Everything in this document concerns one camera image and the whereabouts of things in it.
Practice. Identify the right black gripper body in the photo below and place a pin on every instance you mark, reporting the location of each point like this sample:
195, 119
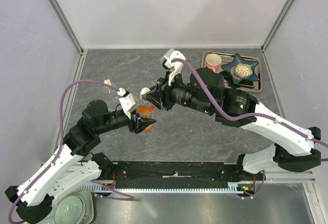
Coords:
170, 93

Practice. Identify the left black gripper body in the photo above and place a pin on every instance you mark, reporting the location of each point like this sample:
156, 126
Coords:
132, 123

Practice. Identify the white bottle cap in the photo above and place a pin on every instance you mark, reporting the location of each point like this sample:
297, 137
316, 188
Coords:
144, 91

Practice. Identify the orange drink bottle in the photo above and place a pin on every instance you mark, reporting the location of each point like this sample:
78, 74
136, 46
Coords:
145, 109

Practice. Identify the cream bottle cap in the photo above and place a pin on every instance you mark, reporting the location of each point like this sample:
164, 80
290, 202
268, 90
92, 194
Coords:
107, 82

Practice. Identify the clear bottle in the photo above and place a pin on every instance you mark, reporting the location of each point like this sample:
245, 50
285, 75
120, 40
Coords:
111, 89

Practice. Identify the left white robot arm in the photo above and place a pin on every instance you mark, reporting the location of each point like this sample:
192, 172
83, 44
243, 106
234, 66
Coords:
35, 199

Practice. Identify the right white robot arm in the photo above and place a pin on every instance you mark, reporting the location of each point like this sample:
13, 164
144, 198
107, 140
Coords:
293, 146

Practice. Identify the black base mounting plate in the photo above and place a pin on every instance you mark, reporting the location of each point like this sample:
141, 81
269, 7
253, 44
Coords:
129, 170

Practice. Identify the pink mug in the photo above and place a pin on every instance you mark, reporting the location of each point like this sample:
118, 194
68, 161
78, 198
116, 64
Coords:
213, 61

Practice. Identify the small patterned bowl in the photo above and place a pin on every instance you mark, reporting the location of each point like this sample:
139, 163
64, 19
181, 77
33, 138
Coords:
242, 71

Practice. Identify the blue star-shaped dish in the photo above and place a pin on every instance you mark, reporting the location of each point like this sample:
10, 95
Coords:
238, 59

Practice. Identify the metal tray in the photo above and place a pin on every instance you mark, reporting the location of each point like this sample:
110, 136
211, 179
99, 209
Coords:
245, 85

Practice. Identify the green ceramic plate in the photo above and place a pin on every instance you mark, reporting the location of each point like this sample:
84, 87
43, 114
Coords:
88, 198

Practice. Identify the green ceramic bowl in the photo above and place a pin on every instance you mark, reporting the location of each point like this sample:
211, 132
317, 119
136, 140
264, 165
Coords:
70, 210

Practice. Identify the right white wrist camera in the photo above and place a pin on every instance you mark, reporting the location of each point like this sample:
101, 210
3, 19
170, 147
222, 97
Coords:
174, 68

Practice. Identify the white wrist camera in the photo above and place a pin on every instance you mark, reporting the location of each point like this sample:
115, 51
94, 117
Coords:
127, 101
174, 68

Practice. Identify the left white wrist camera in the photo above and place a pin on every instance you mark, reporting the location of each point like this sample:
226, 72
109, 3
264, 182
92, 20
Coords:
127, 101

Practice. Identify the slotted cable duct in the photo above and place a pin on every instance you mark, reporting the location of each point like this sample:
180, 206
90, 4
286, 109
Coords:
232, 188

